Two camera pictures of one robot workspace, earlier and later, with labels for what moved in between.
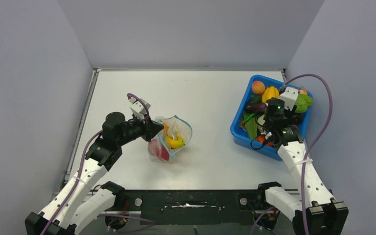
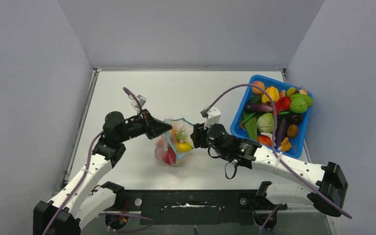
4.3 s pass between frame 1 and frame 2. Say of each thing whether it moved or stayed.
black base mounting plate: stayed
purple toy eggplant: stayed
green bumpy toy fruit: stayed
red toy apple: moved
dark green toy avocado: stayed
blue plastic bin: stayed
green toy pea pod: stayed
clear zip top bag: moved
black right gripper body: moved
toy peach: stayed
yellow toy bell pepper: stayed
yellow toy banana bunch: moved
